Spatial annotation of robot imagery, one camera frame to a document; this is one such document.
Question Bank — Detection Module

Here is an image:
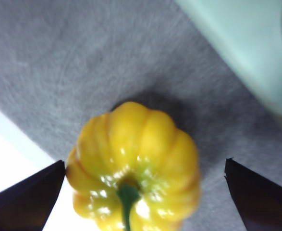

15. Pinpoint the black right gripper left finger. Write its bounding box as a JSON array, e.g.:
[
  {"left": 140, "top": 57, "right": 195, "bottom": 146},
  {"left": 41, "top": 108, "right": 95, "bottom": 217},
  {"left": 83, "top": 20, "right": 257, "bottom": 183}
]
[{"left": 0, "top": 160, "right": 66, "bottom": 231}]

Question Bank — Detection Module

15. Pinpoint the yellow toy pumpkin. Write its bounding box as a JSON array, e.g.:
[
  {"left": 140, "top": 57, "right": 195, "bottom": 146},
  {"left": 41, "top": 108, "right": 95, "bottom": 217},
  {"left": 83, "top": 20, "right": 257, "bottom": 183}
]
[{"left": 65, "top": 101, "right": 201, "bottom": 231}]

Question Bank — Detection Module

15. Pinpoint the mint green breakfast machine base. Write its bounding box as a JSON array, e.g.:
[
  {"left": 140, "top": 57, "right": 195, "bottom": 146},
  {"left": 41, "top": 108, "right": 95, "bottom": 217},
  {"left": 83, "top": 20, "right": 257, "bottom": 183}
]
[{"left": 174, "top": 0, "right": 282, "bottom": 121}]

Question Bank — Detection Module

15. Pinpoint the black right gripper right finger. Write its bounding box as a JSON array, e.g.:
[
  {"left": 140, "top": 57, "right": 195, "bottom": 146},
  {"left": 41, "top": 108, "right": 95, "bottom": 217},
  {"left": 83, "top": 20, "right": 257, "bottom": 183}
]
[{"left": 224, "top": 157, "right": 282, "bottom": 231}]

